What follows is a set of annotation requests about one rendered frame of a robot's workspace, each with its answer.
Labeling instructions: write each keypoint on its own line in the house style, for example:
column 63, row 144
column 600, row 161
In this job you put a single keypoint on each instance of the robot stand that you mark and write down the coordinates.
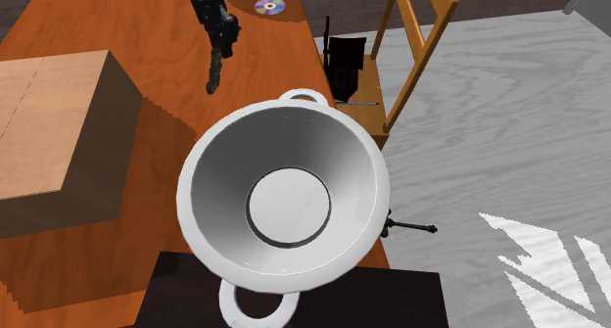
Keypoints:
column 382, row 298

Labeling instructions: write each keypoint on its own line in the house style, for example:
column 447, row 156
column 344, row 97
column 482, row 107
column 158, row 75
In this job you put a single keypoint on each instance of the wooden chair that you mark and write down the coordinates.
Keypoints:
column 420, row 36

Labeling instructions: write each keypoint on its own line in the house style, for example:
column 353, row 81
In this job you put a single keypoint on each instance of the shiny compact disc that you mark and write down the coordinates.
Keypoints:
column 269, row 6

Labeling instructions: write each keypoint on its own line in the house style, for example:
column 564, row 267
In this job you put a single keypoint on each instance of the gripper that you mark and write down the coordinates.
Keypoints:
column 212, row 12

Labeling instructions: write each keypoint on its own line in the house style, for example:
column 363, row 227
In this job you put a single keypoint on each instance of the small black tripod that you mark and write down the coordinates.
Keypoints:
column 410, row 227

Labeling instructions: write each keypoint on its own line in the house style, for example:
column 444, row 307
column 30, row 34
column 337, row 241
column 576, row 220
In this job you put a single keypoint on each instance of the cardboard box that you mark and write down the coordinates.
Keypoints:
column 43, row 126

